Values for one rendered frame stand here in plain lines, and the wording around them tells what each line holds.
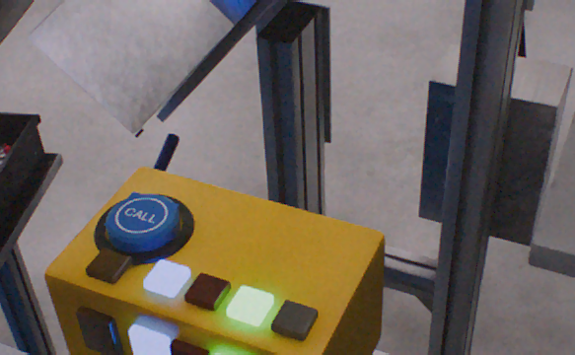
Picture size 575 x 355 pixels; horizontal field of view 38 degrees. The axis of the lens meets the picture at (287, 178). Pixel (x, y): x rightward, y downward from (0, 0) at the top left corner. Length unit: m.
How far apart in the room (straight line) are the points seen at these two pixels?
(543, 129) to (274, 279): 0.61
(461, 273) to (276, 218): 0.60
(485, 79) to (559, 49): 1.88
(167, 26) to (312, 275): 0.41
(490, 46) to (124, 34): 0.35
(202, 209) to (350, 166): 1.73
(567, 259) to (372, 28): 2.07
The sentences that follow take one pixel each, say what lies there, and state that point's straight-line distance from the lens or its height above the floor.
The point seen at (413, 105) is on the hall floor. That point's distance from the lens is 2.42.
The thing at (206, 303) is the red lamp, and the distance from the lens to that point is 0.42.
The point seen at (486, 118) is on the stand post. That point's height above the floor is 0.87.
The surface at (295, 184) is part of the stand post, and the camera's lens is 1.05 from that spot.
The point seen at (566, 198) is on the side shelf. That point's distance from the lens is 0.82.
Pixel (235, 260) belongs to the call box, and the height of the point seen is 1.07.
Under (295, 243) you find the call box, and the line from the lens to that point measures 0.45.
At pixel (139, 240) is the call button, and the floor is 1.08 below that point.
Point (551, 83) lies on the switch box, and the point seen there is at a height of 0.84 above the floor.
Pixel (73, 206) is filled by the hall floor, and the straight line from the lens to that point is 2.18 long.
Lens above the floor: 1.39
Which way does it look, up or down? 40 degrees down
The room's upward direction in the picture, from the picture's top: 3 degrees counter-clockwise
